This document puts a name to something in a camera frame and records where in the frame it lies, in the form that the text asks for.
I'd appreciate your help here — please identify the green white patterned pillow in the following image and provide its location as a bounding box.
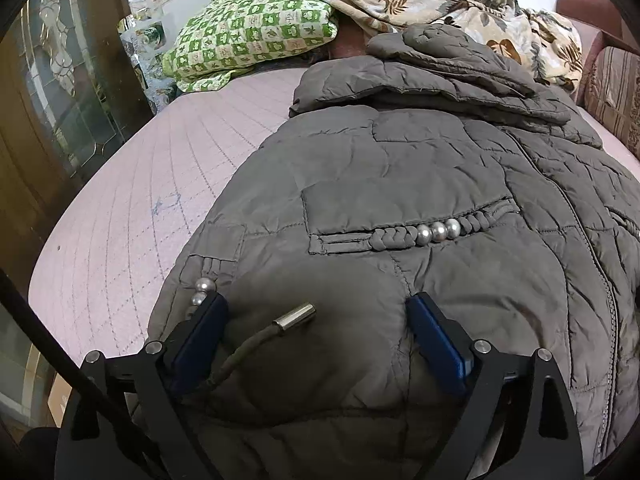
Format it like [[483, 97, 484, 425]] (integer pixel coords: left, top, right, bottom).
[[162, 0, 338, 93]]

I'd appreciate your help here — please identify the pink quilted bed mattress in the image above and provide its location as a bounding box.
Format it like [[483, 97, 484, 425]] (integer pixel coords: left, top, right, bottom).
[[28, 70, 317, 365]]

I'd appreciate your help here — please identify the grey quilted hooded down jacket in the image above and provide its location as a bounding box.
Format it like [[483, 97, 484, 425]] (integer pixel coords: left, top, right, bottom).
[[149, 25, 639, 479]]

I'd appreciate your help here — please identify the maroon sofa armrest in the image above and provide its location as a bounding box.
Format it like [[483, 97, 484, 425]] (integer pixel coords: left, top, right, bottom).
[[555, 0, 624, 52]]

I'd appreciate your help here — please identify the striped brown sofa cushion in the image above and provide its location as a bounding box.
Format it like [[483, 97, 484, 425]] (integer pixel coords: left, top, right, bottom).
[[585, 47, 639, 158]]

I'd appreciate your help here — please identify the black cable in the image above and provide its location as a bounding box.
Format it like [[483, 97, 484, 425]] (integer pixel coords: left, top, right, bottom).
[[0, 268, 166, 470]]

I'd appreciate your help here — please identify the wooden stained glass door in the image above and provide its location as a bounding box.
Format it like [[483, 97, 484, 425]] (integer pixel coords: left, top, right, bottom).
[[1, 0, 152, 292]]

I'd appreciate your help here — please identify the beige leaf print blanket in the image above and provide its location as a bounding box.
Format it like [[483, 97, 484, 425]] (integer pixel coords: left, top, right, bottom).
[[321, 0, 582, 93]]

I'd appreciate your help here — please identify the clear plastic bag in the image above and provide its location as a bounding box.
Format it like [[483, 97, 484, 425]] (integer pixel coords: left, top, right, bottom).
[[117, 8, 178, 115]]

